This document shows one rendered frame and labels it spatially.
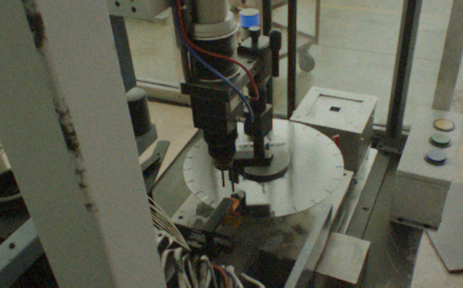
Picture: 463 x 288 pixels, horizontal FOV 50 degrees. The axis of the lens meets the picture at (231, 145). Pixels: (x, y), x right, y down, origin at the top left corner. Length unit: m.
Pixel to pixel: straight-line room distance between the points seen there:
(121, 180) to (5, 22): 0.08
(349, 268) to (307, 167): 0.21
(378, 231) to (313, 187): 0.27
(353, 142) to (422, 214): 0.23
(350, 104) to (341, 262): 0.48
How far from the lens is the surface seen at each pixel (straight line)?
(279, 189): 0.97
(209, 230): 0.86
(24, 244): 0.83
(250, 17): 1.19
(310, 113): 1.30
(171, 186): 1.33
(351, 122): 1.27
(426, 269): 2.17
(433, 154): 1.18
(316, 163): 1.04
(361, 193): 1.28
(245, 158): 0.93
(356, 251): 1.05
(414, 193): 1.16
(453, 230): 2.32
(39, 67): 0.17
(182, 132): 1.51
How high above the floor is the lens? 1.58
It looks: 35 degrees down
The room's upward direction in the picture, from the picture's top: 4 degrees counter-clockwise
